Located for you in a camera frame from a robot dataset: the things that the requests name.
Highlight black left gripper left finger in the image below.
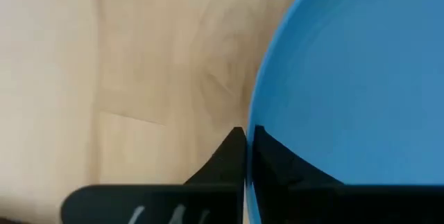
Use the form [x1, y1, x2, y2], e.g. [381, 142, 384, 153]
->
[60, 126, 248, 224]

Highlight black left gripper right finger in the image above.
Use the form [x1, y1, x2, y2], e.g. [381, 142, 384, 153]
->
[251, 125, 444, 224]

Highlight blue plastic plate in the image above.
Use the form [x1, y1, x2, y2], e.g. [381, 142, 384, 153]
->
[244, 0, 444, 224]

